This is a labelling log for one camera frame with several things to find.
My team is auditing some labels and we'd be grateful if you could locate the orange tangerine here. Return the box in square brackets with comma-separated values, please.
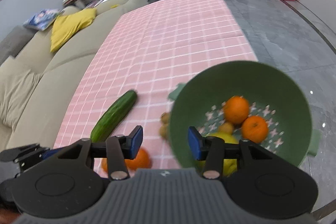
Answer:
[241, 115, 269, 144]
[223, 96, 249, 124]
[125, 148, 152, 171]
[101, 158, 108, 173]

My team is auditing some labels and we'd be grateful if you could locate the brown longan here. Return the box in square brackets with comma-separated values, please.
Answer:
[218, 122, 235, 135]
[161, 112, 170, 124]
[159, 124, 169, 140]

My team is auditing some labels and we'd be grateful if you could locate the green cucumber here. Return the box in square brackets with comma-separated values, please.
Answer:
[90, 90, 138, 143]

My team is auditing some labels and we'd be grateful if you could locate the orange tangerine under gripper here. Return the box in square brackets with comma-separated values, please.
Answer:
[101, 158, 108, 173]

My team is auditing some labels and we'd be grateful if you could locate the yellow pear in bowl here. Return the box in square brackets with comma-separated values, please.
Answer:
[200, 132, 239, 180]

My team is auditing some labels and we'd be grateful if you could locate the green plastic bowl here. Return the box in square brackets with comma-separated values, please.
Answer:
[169, 61, 321, 168]

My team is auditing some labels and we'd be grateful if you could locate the pink checkered tablecloth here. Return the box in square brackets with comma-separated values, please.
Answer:
[55, 0, 256, 169]

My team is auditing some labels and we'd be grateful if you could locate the beige sofa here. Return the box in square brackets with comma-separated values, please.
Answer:
[1, 0, 147, 150]

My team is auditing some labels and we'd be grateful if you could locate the yellow cushion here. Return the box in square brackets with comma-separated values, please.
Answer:
[50, 8, 97, 53]

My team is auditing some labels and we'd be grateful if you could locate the blue patterned cushion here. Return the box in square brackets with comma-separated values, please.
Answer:
[23, 9, 62, 31]

